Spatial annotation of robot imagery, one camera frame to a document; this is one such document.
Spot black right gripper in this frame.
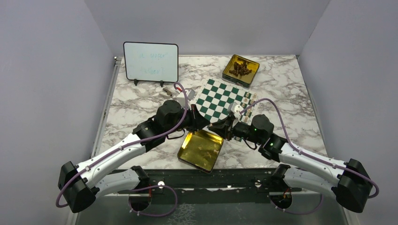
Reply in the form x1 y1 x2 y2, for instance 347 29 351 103
209 114 262 144

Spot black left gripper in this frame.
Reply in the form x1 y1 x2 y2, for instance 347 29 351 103
165 104 211 135

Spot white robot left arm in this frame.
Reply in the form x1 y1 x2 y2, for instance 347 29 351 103
56 100 210 213

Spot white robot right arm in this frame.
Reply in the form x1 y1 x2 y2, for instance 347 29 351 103
209 114 373 213

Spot green white chess board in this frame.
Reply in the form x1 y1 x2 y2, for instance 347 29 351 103
191 77 259 144

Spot gold tin white pieces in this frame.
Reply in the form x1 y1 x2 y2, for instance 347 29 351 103
177 130 224 173

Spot gold tin dark pieces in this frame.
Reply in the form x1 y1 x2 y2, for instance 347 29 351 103
222 54 260 89

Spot pile of dark chess pieces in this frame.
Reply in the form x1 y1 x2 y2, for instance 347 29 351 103
229 61 252 76

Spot small tan clip object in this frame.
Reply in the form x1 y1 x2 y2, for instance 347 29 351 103
160 88 172 98

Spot small whiteboard on stand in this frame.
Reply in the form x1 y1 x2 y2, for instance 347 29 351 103
123 42 179 86

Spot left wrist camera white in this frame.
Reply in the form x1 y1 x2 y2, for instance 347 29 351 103
176 88 196 109

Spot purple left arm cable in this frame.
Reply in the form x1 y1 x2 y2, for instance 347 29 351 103
55 82 190 218

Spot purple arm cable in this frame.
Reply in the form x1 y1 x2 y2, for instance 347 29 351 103
239 98 380 216
55 82 190 218

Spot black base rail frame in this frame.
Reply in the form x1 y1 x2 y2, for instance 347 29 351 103
76 167 312 206

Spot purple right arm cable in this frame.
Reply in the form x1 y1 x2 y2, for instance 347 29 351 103
239 98 380 216

